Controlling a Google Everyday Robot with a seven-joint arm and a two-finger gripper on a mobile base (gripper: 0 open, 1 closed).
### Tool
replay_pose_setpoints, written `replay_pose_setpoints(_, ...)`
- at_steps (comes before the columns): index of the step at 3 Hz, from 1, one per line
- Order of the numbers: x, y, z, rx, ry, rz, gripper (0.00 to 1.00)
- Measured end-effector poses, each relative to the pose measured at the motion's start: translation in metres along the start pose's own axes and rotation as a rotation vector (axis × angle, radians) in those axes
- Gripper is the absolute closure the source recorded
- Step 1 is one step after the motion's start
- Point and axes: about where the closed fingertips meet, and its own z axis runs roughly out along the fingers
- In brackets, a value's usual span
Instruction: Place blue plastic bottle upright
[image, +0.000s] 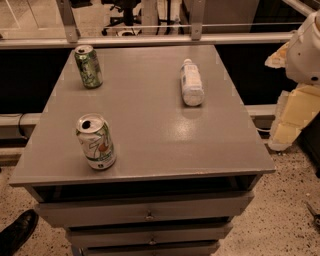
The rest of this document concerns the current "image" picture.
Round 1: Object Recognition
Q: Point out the grey floor pipe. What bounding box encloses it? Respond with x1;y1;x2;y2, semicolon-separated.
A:
0;113;41;139

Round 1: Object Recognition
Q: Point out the clear plastic water bottle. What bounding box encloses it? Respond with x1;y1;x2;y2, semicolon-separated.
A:
180;59;205;106

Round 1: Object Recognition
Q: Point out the green soda can far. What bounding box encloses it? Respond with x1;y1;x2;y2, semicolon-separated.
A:
74;45;103;89

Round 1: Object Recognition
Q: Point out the middle grey drawer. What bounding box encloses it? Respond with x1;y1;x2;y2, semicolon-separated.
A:
67;223;233;248

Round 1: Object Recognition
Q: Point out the grey drawer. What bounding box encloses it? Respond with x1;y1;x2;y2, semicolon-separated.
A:
67;223;233;248
36;192;254;227
83;241;220;256

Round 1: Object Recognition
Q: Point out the bottom grey drawer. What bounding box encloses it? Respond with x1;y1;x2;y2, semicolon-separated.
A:
83;241;220;256

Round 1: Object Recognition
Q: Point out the black office chair base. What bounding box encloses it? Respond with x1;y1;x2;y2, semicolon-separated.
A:
101;0;142;36

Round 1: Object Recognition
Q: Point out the black shoe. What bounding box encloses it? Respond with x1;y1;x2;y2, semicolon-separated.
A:
0;209;39;256

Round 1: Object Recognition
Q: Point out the white green soda can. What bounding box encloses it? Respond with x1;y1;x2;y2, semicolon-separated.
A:
76;113;116;170

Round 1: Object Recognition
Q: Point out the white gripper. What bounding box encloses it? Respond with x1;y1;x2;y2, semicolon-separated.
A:
265;10;320;151

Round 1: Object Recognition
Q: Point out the grey drawer cabinet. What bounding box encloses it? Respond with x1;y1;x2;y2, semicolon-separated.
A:
8;45;277;256

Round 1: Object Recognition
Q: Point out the top grey drawer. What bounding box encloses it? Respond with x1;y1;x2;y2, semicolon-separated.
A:
36;192;254;227

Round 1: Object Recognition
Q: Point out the metal bracket post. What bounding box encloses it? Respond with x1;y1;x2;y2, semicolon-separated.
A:
189;0;206;41
56;0;80;43

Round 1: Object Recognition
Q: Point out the metal window rail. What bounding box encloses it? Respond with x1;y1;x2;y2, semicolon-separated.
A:
0;32;293;50

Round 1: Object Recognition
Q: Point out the right metal bracket post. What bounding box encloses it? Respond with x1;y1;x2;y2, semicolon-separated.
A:
189;0;206;41

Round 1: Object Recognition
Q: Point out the left metal bracket post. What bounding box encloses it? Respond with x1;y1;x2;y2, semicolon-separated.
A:
56;0;80;43

